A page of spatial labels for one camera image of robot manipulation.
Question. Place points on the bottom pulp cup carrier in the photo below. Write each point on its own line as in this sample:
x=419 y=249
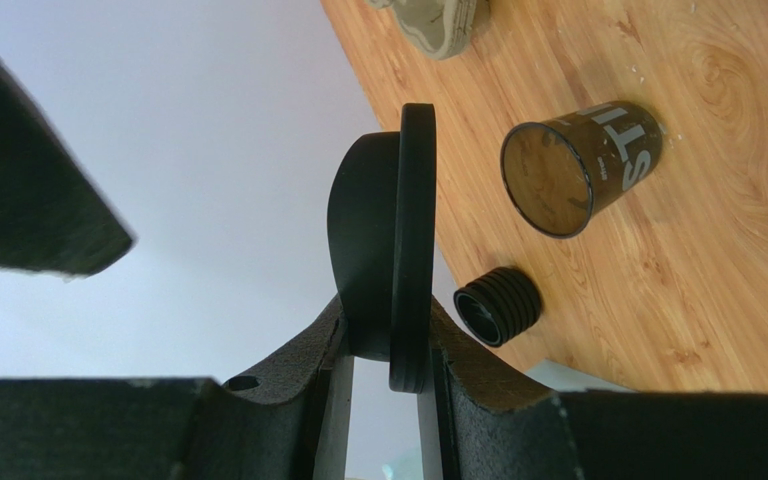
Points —
x=440 y=29

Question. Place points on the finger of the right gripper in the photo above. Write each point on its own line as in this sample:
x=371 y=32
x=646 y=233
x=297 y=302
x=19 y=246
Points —
x=52 y=219

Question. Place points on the single black cup lid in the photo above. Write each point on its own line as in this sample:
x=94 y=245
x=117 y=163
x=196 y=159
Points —
x=381 y=235

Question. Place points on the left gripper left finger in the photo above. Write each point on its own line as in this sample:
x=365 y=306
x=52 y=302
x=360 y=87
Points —
x=284 y=418

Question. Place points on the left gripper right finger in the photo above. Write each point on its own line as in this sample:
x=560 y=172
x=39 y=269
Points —
x=482 y=419

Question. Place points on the black cup lid stack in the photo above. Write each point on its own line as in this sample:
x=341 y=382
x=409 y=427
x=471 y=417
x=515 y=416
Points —
x=499 y=305

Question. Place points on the single dark coffee cup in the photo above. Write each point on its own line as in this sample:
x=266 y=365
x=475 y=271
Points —
x=560 y=173

